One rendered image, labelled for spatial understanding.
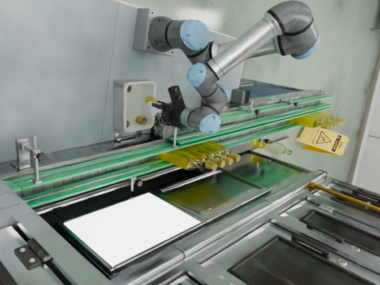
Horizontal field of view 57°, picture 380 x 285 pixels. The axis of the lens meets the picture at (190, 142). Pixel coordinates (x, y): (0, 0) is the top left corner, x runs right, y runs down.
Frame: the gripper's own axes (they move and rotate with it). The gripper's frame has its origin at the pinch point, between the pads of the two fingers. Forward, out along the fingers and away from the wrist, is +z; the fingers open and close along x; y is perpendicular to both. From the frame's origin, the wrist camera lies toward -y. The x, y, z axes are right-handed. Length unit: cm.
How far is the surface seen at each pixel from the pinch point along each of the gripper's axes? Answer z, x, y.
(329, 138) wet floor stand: 51, 354, 85
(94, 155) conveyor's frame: 4.3, -26.3, 21.3
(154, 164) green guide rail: -0.4, 2.3, 29.8
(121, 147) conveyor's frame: 5.1, -12.1, 20.6
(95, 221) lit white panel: -13, -36, 40
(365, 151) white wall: 72, 612, 156
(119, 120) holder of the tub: 11.7, -9.1, 10.1
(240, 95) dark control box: 10, 78, 4
